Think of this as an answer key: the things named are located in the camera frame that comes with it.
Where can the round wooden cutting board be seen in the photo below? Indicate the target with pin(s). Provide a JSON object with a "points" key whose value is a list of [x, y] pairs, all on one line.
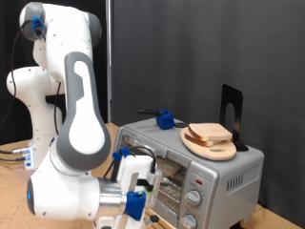
{"points": [[216, 153]]}

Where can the metal pole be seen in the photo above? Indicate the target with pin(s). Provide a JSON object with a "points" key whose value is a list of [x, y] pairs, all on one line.
{"points": [[109, 79]]}

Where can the metal spatula with blue block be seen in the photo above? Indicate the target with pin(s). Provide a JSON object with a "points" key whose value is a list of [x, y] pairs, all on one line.
{"points": [[165, 120]]}

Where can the black metal bookend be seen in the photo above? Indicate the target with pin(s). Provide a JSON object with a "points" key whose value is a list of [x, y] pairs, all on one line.
{"points": [[236, 95]]}

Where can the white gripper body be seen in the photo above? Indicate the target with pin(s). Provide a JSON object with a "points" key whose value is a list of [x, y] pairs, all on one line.
{"points": [[133, 171]]}

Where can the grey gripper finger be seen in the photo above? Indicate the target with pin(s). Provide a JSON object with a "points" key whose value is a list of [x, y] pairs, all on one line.
{"points": [[152, 219], [164, 183]]}

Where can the silver toaster oven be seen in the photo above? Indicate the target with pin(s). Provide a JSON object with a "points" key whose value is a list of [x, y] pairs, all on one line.
{"points": [[235, 197]]}

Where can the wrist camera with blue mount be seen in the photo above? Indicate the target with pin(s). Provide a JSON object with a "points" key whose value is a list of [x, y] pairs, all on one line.
{"points": [[136, 205]]}

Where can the silver oven knob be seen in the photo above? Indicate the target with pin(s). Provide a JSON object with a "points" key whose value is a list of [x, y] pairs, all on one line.
{"points": [[189, 222], [193, 198]]}

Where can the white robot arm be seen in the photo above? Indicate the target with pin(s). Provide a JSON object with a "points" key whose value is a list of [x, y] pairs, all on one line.
{"points": [[82, 127]]}

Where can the wooden crate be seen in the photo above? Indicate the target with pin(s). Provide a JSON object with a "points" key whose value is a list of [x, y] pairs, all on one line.
{"points": [[158, 222]]}

